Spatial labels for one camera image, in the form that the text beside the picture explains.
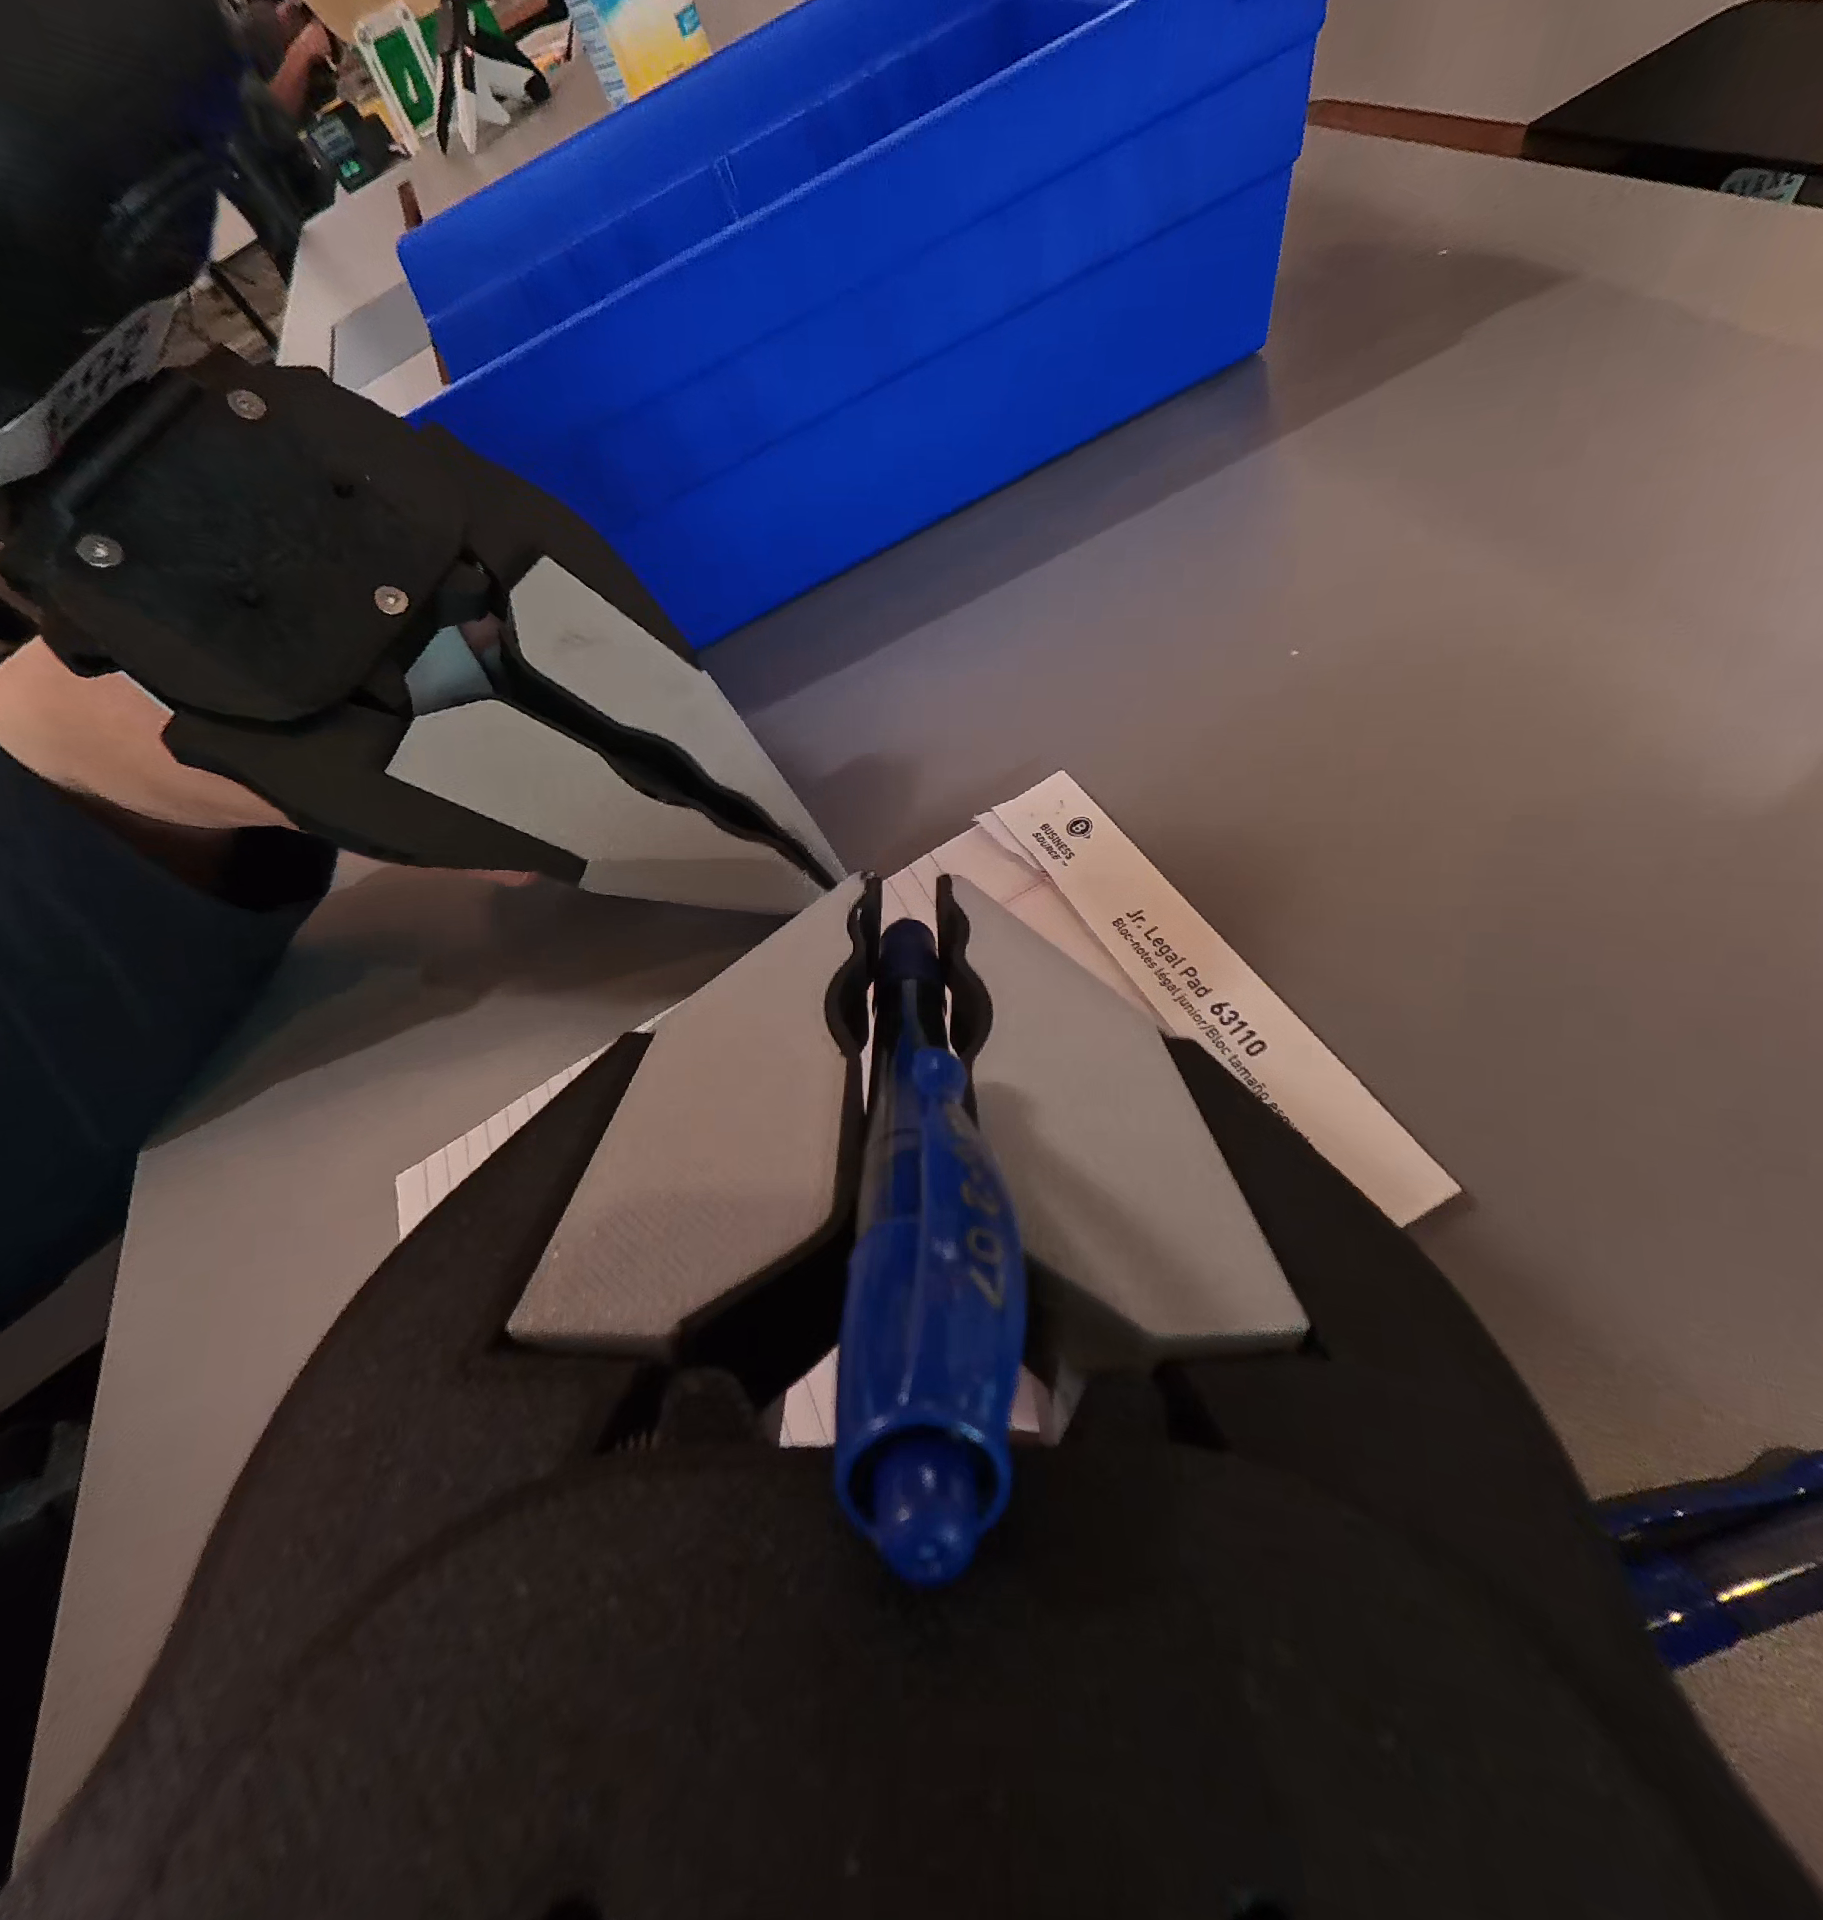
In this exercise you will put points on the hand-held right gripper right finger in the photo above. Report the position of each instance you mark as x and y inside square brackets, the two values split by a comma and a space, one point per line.
[1136, 1185]

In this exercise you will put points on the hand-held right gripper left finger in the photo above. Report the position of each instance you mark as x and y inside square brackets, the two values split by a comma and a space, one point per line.
[672, 1185]

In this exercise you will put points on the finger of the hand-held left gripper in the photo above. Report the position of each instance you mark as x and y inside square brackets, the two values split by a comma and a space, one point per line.
[642, 676]
[551, 795]

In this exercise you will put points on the white lined legal pad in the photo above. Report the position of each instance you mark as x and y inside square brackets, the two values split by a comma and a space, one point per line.
[1301, 1110]

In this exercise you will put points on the blue retractable pen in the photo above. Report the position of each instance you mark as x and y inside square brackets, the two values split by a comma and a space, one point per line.
[1737, 1560]
[927, 1245]

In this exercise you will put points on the blue plastic bin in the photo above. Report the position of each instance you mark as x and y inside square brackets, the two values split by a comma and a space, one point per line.
[881, 301]

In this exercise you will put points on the person's left forearm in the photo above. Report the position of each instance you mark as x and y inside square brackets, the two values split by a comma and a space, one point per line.
[72, 1020]

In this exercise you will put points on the black desk mat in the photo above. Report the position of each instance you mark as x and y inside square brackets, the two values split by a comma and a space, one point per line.
[1707, 105]

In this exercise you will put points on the person's left hand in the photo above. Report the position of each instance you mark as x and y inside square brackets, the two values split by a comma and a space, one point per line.
[72, 721]

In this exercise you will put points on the green and white sign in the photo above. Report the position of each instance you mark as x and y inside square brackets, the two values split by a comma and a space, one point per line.
[402, 76]

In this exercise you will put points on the disinfecting wipes canister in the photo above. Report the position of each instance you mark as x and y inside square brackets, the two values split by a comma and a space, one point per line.
[656, 45]

